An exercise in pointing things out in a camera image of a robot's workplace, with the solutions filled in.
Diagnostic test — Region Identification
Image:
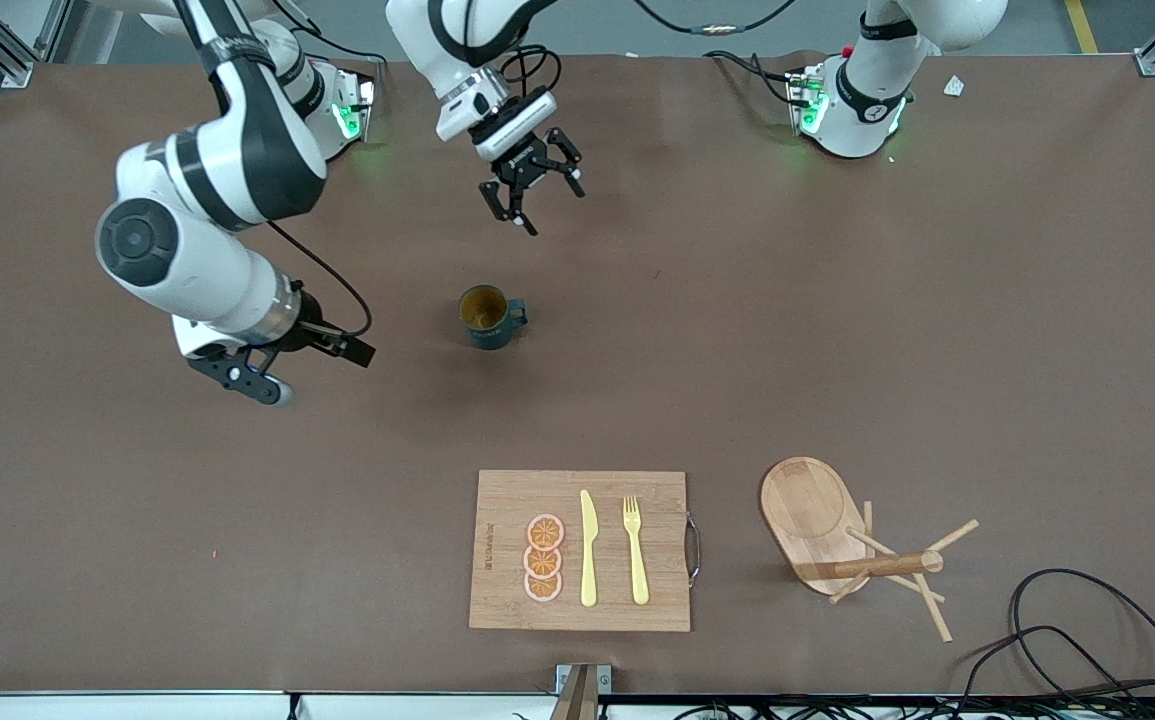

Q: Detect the black base cable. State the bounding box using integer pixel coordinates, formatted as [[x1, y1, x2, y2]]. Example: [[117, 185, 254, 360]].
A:
[[705, 48, 800, 106]]

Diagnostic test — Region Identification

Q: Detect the yellow plastic fork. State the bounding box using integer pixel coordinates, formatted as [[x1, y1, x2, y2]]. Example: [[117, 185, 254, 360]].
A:
[[622, 496, 651, 606]]

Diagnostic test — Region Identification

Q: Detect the black floor cable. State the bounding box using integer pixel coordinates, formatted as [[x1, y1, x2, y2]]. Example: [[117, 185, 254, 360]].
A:
[[957, 625, 1138, 720], [1009, 568, 1155, 706]]

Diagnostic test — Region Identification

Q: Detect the wooden mug tree stand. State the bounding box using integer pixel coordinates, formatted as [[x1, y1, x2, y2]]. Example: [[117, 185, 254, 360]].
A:
[[760, 456, 980, 644]]

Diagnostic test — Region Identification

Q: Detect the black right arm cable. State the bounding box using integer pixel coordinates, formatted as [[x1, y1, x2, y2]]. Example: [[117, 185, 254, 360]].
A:
[[267, 220, 375, 338]]

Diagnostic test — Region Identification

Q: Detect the yellow plastic knife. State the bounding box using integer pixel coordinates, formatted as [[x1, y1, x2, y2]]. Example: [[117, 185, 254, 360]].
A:
[[579, 489, 600, 608]]

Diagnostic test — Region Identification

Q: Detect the brown table cover sheet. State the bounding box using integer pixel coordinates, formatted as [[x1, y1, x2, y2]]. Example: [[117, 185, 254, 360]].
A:
[[0, 50, 1155, 698]]

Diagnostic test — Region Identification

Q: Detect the dark teal ribbed cup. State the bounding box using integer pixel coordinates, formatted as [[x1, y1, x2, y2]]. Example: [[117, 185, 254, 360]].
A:
[[458, 284, 529, 351]]

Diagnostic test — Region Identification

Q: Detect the wooden cutting board with handle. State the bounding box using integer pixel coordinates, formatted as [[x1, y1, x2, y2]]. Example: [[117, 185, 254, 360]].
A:
[[468, 470, 703, 633]]

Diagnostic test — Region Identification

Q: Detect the metal table edge bracket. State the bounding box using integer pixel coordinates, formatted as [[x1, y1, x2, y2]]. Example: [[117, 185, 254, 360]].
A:
[[554, 663, 614, 720]]

